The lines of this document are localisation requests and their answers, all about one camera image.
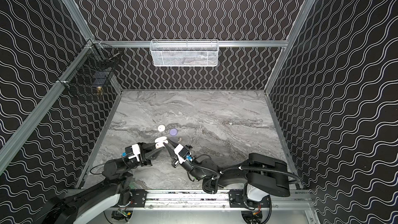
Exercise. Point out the small brass object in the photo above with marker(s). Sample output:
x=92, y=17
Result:
x=99, y=91

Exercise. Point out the white round charging case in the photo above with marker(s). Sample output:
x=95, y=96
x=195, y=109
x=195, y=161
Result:
x=161, y=128

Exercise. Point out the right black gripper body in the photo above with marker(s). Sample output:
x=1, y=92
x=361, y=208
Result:
x=177, y=156

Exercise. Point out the white wire mesh basket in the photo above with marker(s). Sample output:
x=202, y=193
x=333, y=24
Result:
x=184, y=52

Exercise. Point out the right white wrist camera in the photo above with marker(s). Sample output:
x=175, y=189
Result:
x=185, y=153

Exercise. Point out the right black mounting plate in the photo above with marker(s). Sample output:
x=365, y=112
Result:
x=238, y=199

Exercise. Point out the beige charging case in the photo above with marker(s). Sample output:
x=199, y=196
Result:
x=160, y=142

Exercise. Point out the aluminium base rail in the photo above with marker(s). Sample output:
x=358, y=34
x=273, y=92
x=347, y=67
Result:
x=175, y=200

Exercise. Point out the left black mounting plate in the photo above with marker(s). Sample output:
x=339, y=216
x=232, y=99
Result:
x=133, y=198

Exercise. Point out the purple round charging case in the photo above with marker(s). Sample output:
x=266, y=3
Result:
x=173, y=132

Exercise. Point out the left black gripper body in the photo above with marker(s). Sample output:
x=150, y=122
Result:
x=144, y=153

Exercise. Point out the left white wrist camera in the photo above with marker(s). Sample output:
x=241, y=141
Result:
x=132, y=152

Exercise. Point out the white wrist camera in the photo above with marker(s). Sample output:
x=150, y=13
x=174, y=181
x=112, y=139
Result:
x=132, y=152
x=185, y=153

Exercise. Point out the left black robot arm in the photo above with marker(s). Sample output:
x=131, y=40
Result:
x=114, y=190

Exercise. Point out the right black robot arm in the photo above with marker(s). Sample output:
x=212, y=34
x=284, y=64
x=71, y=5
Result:
x=262, y=175

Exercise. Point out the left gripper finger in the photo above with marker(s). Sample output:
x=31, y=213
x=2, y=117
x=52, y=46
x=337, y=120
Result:
x=150, y=148
x=151, y=157

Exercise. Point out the black wire basket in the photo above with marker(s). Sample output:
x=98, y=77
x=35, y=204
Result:
x=96, y=69

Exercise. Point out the black mounting plate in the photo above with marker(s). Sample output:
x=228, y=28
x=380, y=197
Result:
x=238, y=199
x=133, y=198

